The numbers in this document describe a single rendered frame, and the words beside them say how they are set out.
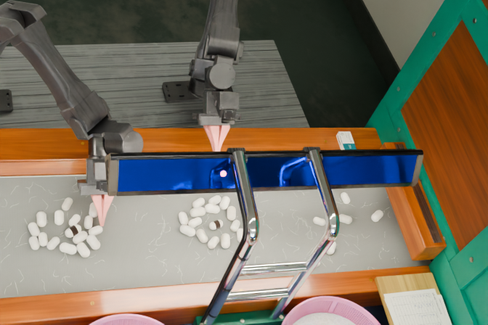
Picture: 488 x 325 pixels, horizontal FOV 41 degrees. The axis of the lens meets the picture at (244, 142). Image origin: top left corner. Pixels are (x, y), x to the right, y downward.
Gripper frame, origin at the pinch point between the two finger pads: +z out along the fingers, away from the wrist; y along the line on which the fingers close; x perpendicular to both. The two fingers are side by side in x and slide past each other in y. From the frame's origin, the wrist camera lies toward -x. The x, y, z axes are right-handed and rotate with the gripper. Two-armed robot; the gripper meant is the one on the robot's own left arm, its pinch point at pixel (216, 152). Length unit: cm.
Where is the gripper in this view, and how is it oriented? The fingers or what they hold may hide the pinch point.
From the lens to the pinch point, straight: 149.7
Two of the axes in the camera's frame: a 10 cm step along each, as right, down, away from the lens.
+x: -3.0, -0.7, 9.5
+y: 9.5, -0.1, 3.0
